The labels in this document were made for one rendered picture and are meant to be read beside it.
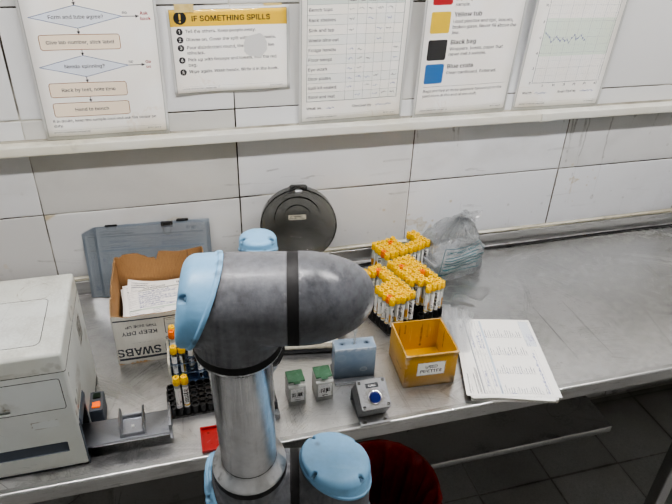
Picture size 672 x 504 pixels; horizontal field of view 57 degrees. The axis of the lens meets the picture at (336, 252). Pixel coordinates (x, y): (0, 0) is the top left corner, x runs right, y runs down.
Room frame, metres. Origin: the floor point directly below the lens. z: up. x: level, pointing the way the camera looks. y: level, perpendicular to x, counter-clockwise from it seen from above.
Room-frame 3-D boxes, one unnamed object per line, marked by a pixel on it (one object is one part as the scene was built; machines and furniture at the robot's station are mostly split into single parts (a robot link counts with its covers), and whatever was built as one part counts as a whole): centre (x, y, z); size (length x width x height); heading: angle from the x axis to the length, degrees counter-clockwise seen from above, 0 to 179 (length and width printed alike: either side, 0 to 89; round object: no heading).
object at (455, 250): (1.66, -0.35, 0.97); 0.26 x 0.17 x 0.19; 122
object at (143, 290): (1.31, 0.45, 0.95); 0.29 x 0.25 x 0.15; 16
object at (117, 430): (0.91, 0.44, 0.92); 0.21 x 0.07 x 0.05; 106
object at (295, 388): (1.05, 0.08, 0.91); 0.05 x 0.04 x 0.07; 16
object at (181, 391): (1.04, 0.29, 0.93); 0.17 x 0.09 x 0.11; 107
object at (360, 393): (1.04, -0.09, 0.92); 0.13 x 0.07 x 0.08; 16
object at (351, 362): (1.14, -0.05, 0.92); 0.10 x 0.07 x 0.10; 101
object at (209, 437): (0.92, 0.24, 0.88); 0.07 x 0.07 x 0.01; 16
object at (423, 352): (1.18, -0.22, 0.93); 0.13 x 0.13 x 0.10; 13
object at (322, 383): (1.07, 0.02, 0.91); 0.05 x 0.04 x 0.07; 16
